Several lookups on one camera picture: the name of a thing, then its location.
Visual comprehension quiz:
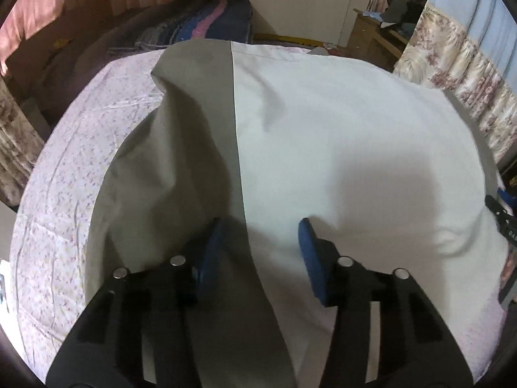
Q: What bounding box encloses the low mattress with purple sheet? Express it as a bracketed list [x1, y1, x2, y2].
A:
[38, 6, 170, 124]

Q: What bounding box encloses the wooden desk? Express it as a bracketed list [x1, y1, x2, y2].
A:
[346, 8, 409, 73]

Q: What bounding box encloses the floral beige curtain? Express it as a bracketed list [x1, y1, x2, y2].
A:
[0, 76, 46, 208]

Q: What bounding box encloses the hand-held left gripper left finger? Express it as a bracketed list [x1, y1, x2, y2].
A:
[45, 217, 227, 388]

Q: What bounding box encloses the grey and white large cloth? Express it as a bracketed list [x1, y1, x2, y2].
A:
[90, 40, 510, 388]

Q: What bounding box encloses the white wardrobe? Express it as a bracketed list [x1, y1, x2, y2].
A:
[247, 0, 390, 48]

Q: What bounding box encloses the yellow wooden rail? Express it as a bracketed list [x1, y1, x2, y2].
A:
[252, 32, 326, 48]

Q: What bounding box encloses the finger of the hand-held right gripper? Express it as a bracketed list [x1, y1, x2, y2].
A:
[498, 188, 517, 215]

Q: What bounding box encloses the floral curtain with blue top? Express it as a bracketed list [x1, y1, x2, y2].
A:
[393, 0, 517, 164]

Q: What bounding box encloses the blue plaid blanket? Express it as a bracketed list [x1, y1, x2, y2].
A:
[107, 0, 254, 54]

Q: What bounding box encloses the bed with floral pink sheet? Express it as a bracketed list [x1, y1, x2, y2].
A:
[9, 46, 510, 384]

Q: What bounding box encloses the pink curtain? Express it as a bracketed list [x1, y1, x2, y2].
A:
[0, 0, 67, 75]

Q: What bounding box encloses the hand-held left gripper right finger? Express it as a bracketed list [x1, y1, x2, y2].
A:
[298, 217, 473, 388]

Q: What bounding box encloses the person's right hand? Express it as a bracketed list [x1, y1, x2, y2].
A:
[499, 251, 517, 306]

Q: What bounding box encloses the pile of dark clothes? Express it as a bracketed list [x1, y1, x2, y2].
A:
[379, 0, 434, 31]

